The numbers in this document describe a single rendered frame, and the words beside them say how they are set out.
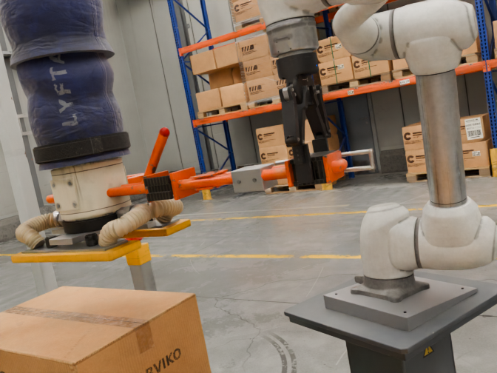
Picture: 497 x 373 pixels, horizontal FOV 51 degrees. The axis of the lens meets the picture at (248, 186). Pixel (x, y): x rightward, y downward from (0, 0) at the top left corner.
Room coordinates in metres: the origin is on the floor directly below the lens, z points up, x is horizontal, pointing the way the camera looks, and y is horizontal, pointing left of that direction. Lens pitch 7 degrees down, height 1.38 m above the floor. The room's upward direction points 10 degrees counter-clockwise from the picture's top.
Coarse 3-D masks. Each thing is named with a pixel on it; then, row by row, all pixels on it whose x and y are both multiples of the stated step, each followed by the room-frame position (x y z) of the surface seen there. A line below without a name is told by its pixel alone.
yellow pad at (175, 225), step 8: (160, 224) 1.27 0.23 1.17; (168, 224) 1.27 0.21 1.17; (176, 224) 1.26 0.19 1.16; (184, 224) 1.28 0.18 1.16; (128, 232) 1.29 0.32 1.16; (136, 232) 1.28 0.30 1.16; (144, 232) 1.26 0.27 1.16; (152, 232) 1.25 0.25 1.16; (160, 232) 1.23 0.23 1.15; (168, 232) 1.23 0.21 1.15
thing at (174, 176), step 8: (192, 168) 1.15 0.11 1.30; (144, 176) 1.13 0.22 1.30; (152, 176) 1.15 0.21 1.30; (160, 176) 1.10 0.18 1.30; (168, 176) 1.09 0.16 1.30; (176, 176) 1.10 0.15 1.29; (184, 176) 1.12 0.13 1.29; (144, 184) 1.12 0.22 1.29; (152, 184) 1.11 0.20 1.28; (160, 184) 1.10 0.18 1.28; (168, 184) 1.10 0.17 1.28; (176, 184) 1.09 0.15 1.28; (152, 192) 1.12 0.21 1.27; (160, 192) 1.10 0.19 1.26; (168, 192) 1.09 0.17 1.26; (176, 192) 1.09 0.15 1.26; (184, 192) 1.11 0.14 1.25; (192, 192) 1.14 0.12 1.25; (152, 200) 1.11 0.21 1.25; (160, 200) 1.10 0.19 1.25; (176, 200) 1.09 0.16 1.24
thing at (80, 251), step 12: (48, 240) 1.22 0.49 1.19; (96, 240) 1.15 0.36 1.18; (120, 240) 1.16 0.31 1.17; (24, 252) 1.23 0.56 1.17; (36, 252) 1.21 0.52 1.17; (48, 252) 1.19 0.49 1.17; (60, 252) 1.16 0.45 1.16; (72, 252) 1.14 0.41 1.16; (84, 252) 1.11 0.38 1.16; (96, 252) 1.09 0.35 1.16; (108, 252) 1.07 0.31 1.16; (120, 252) 1.09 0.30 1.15
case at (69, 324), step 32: (64, 288) 1.68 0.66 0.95; (96, 288) 1.61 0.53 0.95; (0, 320) 1.45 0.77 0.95; (32, 320) 1.39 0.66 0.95; (64, 320) 1.34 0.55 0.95; (96, 320) 1.29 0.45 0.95; (128, 320) 1.25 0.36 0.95; (160, 320) 1.25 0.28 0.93; (192, 320) 1.34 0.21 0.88; (0, 352) 1.22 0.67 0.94; (32, 352) 1.15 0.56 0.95; (64, 352) 1.11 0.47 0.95; (96, 352) 1.09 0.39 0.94; (128, 352) 1.16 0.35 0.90; (160, 352) 1.24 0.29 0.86; (192, 352) 1.32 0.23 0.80
